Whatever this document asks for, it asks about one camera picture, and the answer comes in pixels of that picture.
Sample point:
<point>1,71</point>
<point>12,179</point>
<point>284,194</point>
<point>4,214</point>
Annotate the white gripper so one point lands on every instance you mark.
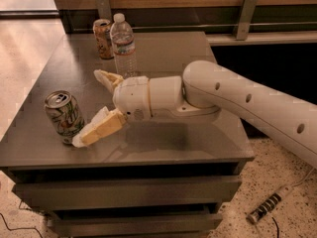
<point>131,98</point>

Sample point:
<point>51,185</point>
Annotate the green white 7up can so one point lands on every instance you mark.
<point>63,111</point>

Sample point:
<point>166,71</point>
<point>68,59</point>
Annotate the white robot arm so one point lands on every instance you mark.
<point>204,88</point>

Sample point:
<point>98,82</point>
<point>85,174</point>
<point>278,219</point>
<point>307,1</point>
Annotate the orange soda can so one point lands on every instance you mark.
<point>101,30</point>

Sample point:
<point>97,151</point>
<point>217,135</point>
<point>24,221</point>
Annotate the clear plastic water bottle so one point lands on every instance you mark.
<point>124,48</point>

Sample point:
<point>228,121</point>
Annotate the grey drawer cabinet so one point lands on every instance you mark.
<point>32,152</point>

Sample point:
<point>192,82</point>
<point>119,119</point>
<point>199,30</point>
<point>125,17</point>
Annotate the grey lower drawer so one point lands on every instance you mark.
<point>148,225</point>

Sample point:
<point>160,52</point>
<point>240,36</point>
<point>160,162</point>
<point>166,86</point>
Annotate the grey drawer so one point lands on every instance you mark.
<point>127,192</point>
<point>148,225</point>

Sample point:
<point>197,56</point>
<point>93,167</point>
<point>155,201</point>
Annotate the grey upper drawer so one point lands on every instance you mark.
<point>127,192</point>

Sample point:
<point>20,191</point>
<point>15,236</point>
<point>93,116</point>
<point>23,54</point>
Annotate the white power strip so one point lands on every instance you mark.
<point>269,204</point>

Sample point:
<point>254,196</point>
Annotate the left metal bracket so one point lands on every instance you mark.
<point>104,9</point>

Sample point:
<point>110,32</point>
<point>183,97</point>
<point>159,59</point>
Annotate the metal bracket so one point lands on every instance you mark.
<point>104,9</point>
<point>245,17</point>

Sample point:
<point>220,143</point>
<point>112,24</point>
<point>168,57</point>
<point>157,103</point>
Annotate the right metal bracket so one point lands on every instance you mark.
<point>245,17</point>

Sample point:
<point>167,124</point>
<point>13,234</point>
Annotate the wooden wall counter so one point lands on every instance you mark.
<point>274,21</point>

